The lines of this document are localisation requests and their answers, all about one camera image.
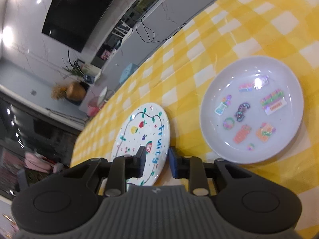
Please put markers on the pink basket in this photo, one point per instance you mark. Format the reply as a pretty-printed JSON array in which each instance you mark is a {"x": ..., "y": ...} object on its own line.
[{"x": 94, "y": 106}]

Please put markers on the white wifi router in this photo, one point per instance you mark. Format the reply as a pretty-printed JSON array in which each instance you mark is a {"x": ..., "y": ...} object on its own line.
[{"x": 122, "y": 31}]

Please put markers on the small white sticker plate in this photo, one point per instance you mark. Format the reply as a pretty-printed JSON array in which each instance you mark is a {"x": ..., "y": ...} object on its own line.
[{"x": 252, "y": 110}]

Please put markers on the black television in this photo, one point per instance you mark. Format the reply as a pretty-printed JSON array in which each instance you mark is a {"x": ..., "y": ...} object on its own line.
[{"x": 71, "y": 22}]

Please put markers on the golden vase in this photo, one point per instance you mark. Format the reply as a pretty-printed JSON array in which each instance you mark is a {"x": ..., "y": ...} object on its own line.
[{"x": 75, "y": 92}]

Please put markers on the blue plastic stool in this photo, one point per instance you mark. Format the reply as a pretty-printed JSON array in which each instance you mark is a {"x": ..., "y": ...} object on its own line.
[{"x": 127, "y": 72}]

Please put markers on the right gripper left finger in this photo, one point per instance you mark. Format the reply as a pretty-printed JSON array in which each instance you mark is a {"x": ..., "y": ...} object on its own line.
[{"x": 124, "y": 168}]

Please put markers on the potted plant blue vase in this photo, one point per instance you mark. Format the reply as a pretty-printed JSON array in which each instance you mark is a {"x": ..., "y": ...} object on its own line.
[{"x": 77, "y": 68}]

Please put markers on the yellow checkered tablecloth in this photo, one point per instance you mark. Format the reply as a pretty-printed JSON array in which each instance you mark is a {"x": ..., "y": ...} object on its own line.
[{"x": 178, "y": 74}]

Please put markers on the white small chair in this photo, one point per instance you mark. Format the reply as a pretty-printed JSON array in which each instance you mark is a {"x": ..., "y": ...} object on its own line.
[{"x": 103, "y": 96}]

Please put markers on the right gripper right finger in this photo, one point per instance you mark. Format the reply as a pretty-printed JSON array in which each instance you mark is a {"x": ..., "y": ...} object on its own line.
[{"x": 190, "y": 168}]

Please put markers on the white fruity painted plate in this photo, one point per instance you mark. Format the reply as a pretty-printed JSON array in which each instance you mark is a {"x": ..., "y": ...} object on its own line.
[{"x": 147, "y": 126}]

